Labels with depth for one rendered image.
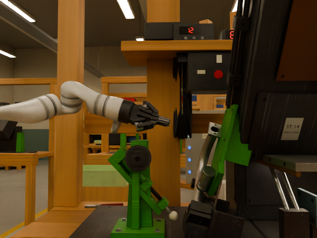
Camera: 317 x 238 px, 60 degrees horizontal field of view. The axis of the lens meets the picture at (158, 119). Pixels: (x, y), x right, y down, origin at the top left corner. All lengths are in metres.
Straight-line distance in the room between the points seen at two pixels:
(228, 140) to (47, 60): 11.85
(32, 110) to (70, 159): 0.44
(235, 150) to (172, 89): 0.46
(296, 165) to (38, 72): 12.14
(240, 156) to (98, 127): 0.69
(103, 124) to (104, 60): 10.35
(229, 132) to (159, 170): 0.46
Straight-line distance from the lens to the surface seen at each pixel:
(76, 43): 1.27
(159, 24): 1.16
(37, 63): 12.61
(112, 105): 0.86
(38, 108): 0.84
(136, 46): 1.08
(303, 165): 0.66
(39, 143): 12.24
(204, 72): 1.07
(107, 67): 11.49
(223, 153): 0.79
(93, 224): 0.96
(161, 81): 1.16
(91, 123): 1.28
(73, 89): 0.90
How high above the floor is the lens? 1.20
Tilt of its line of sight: 2 degrees up
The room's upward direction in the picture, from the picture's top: straight up
